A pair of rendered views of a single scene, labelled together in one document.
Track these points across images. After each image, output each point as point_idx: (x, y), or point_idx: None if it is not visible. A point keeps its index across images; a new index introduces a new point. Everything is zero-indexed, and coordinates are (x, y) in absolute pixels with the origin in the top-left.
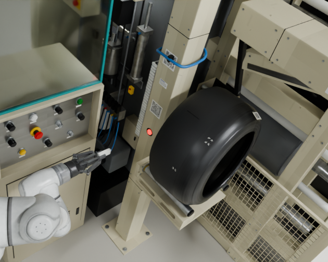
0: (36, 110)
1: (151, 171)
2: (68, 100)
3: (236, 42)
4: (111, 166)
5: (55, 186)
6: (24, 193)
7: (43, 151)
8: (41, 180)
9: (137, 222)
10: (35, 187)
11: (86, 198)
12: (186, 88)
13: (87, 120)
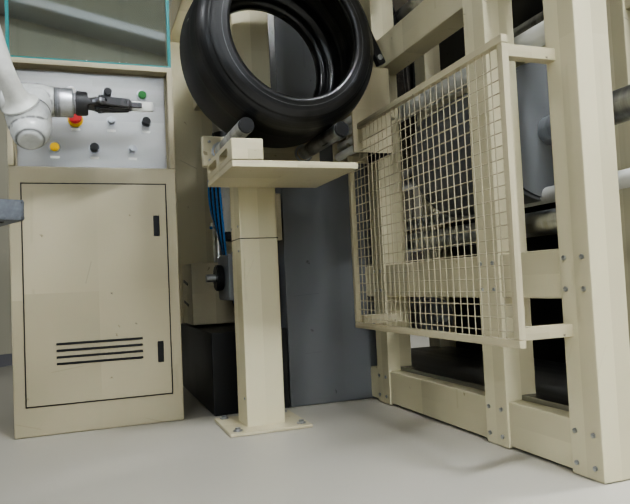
0: (76, 84)
1: (185, 80)
2: (124, 88)
3: (373, 24)
4: (230, 278)
5: (44, 92)
6: (0, 89)
7: (89, 166)
8: (28, 83)
9: (264, 364)
10: None
11: (178, 326)
12: (259, 18)
13: (161, 141)
